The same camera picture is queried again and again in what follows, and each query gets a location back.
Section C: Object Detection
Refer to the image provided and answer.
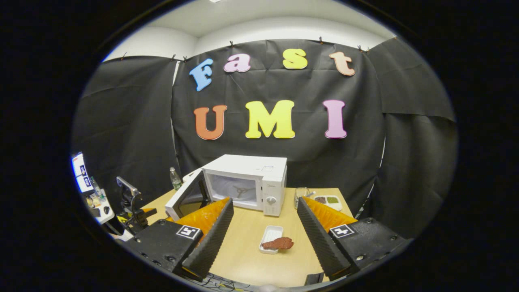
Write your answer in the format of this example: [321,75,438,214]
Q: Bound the clear glass cup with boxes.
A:
[294,187,311,210]

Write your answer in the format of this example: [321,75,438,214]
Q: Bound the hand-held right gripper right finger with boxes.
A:
[297,197,410,281]

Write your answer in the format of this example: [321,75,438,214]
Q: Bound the computer monitor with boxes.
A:
[72,152,95,193]

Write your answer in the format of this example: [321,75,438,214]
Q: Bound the brown meat piece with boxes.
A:
[262,237,295,250]

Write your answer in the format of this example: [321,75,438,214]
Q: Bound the white rectangular dish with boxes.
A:
[259,225,284,255]

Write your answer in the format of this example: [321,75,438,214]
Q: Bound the divided white dish with beans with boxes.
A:
[313,195,343,211]

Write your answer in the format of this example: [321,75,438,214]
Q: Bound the white microwave oven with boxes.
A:
[165,154,288,221]

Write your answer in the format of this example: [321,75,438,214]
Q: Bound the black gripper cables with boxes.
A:
[195,273,253,291]

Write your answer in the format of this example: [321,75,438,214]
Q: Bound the clear plastic water bottle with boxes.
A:
[169,167,183,191]

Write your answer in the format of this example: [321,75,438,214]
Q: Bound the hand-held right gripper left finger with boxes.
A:
[122,198,235,282]

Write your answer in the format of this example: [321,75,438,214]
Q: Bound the white side desk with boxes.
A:
[83,189,115,225]

